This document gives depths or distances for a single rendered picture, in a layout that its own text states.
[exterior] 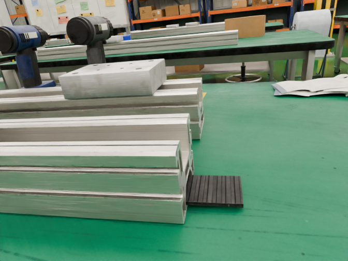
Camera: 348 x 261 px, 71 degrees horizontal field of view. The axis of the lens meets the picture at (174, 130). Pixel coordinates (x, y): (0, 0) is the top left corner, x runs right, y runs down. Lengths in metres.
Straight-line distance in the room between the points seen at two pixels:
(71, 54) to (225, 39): 1.19
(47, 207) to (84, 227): 0.05
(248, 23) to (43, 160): 2.02
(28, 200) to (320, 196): 0.32
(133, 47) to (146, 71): 1.53
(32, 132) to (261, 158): 0.31
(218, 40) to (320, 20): 2.20
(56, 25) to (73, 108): 3.45
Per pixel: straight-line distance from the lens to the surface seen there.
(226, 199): 0.28
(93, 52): 0.63
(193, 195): 0.29
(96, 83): 0.43
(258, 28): 2.17
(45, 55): 2.36
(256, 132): 0.45
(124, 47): 1.94
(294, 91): 0.65
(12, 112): 0.56
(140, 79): 0.40
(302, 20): 3.74
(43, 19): 4.04
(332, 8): 5.82
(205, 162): 0.36
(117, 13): 3.38
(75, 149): 0.26
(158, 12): 10.24
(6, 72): 3.68
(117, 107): 0.45
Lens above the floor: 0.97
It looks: 24 degrees down
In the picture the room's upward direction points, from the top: 7 degrees counter-clockwise
